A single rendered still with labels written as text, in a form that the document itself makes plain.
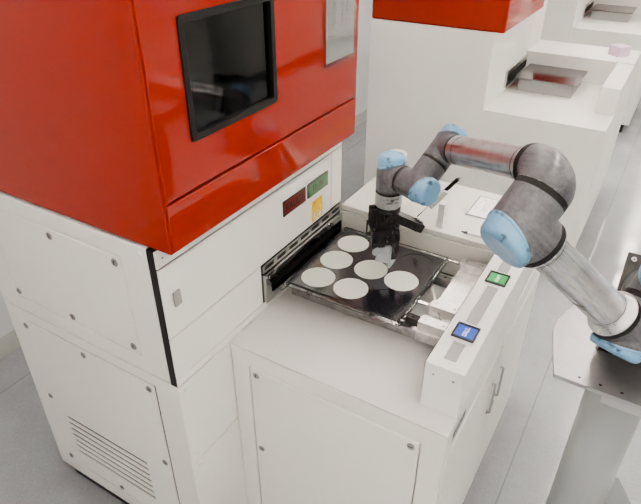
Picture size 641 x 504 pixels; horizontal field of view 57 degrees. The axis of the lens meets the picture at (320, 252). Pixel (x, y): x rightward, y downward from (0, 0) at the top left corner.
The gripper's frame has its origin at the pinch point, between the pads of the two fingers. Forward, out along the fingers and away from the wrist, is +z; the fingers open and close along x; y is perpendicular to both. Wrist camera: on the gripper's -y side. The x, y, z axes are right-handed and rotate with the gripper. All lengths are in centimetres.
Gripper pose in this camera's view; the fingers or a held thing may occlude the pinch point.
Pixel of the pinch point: (390, 263)
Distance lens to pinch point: 176.2
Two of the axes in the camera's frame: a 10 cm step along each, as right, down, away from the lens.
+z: 0.0, 8.4, 5.4
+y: -9.8, 1.0, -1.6
